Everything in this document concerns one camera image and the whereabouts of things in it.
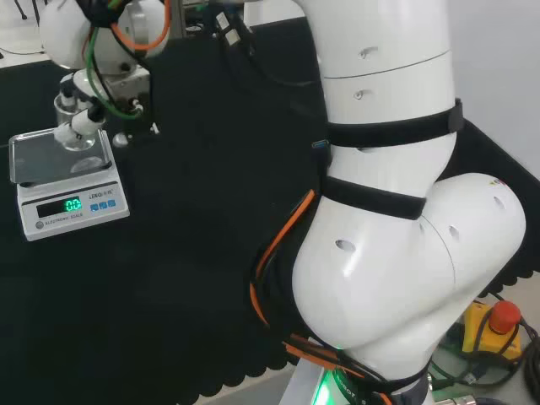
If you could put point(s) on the black bench cloth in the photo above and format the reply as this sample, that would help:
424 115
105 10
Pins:
190 177

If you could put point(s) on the pale board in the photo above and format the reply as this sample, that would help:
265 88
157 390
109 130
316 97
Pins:
19 29

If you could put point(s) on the yellow red stop button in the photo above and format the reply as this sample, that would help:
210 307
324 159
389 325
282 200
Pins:
493 333

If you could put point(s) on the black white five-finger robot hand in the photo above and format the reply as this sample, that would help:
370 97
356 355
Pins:
126 90

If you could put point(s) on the white electronic balance steel pan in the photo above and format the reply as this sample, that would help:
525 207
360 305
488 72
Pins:
63 169

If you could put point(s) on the blue plug connector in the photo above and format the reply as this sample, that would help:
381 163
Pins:
320 144

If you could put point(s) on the clear glass beaker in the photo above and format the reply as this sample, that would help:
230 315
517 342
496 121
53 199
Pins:
80 144

